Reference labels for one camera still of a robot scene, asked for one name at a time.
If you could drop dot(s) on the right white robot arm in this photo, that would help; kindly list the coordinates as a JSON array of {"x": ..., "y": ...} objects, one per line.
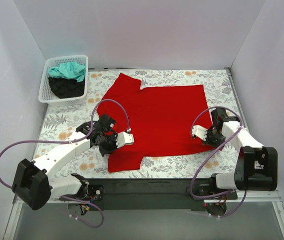
[{"x": 257, "y": 165}]

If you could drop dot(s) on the floral table cloth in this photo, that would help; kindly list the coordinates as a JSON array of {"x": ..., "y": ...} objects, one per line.
[{"x": 60, "y": 123}]

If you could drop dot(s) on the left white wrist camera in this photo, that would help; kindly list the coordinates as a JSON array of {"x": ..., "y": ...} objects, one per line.
[{"x": 124, "y": 138}]

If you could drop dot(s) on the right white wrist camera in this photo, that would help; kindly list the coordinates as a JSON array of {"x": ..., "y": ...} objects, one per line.
[{"x": 199, "y": 132}]

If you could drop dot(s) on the teal t shirt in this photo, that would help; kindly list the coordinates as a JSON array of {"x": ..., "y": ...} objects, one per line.
[{"x": 69, "y": 70}]

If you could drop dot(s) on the black t shirt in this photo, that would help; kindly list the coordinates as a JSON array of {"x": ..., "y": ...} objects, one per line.
[{"x": 66, "y": 88}]

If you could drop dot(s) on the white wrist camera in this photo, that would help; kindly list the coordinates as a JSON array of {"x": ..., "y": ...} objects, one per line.
[
  {"x": 199, "y": 132},
  {"x": 124, "y": 138}
]

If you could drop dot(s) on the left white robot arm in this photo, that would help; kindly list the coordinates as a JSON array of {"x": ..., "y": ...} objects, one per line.
[{"x": 35, "y": 182}]

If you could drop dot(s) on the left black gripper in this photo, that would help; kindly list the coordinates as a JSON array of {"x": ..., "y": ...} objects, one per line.
[{"x": 109, "y": 144}]

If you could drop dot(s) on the red t shirt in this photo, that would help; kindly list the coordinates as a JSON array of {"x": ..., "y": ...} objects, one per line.
[{"x": 160, "y": 118}]

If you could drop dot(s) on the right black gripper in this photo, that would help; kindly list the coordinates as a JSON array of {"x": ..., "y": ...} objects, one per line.
[{"x": 212, "y": 137}]

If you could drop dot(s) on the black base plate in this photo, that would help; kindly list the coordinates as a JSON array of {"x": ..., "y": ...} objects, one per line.
[{"x": 148, "y": 193}]

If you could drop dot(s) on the aluminium frame rail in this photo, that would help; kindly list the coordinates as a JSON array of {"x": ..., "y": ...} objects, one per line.
[{"x": 224, "y": 197}]

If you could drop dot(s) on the white plastic laundry basket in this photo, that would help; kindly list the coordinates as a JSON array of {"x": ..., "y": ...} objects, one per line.
[{"x": 47, "y": 96}]

